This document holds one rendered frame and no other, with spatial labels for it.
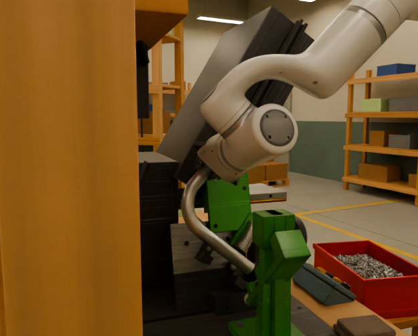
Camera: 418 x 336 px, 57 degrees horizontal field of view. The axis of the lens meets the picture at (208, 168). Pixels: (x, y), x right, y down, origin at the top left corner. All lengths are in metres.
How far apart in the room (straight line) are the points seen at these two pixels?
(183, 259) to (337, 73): 0.56
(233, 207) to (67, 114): 0.76
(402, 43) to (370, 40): 7.02
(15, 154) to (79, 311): 0.11
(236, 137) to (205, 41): 10.45
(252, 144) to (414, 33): 7.07
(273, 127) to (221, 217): 0.41
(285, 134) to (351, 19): 0.22
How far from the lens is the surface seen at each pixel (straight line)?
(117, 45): 0.27
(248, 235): 0.97
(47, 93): 0.27
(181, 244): 0.96
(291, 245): 0.72
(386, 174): 7.13
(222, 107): 0.64
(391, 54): 7.83
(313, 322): 0.96
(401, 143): 6.85
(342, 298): 1.05
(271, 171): 7.49
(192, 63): 10.81
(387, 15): 0.73
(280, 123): 0.63
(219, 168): 0.80
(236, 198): 0.99
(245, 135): 0.63
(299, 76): 0.67
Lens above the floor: 1.35
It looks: 8 degrees down
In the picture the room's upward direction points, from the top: straight up
